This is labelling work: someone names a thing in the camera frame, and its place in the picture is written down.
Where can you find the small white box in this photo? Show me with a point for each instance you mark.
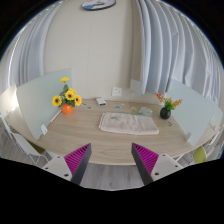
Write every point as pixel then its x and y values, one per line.
pixel 101 102

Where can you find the round wall clock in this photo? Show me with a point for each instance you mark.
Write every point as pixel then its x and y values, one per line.
pixel 93 5

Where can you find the orange green flower sprig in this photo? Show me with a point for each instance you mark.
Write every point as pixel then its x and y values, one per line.
pixel 169 104

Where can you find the clear plastic packet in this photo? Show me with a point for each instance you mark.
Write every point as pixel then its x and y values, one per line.
pixel 145 111

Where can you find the right frosted divider panel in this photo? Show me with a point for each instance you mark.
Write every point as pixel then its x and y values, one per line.
pixel 195 113

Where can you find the right grey curtain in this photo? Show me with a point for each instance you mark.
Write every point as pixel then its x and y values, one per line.
pixel 174 48

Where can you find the small blue item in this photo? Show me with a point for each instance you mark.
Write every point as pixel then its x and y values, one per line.
pixel 116 107

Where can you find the left grey curtain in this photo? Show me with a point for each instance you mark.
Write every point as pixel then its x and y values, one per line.
pixel 25 57

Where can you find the green chair right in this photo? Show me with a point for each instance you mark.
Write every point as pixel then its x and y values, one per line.
pixel 199 155

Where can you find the white wall socket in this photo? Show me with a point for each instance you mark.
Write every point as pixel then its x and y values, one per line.
pixel 116 92

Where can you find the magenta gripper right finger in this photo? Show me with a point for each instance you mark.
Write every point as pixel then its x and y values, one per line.
pixel 153 166

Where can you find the beige folded towel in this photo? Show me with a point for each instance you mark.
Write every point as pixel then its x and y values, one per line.
pixel 123 123

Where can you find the left frosted divider panel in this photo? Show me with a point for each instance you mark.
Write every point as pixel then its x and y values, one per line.
pixel 35 100

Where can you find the orange vase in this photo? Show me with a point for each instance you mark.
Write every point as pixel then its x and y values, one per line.
pixel 67 109

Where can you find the black round vase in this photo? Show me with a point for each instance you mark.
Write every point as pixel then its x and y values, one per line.
pixel 164 113

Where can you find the grey curtain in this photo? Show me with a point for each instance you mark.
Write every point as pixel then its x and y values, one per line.
pixel 174 48
pixel 25 57

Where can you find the yellow sunflower bouquet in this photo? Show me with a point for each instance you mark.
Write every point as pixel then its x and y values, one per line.
pixel 68 96

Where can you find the white chair left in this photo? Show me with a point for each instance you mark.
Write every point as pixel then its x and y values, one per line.
pixel 23 144

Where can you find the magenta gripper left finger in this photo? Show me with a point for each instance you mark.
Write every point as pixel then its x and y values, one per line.
pixel 72 166

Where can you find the frosted divider panel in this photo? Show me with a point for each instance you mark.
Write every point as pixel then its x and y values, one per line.
pixel 195 113
pixel 35 100

